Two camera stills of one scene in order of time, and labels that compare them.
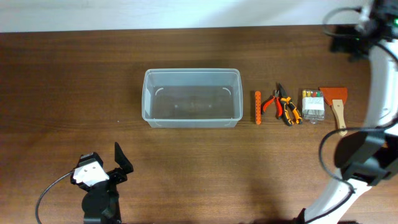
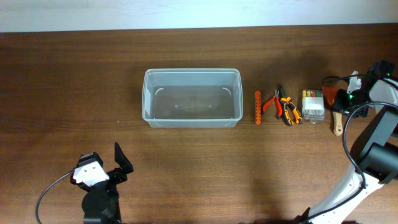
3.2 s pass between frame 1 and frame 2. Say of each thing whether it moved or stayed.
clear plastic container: stayed
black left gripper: stayed
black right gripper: moved
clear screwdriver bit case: stayed
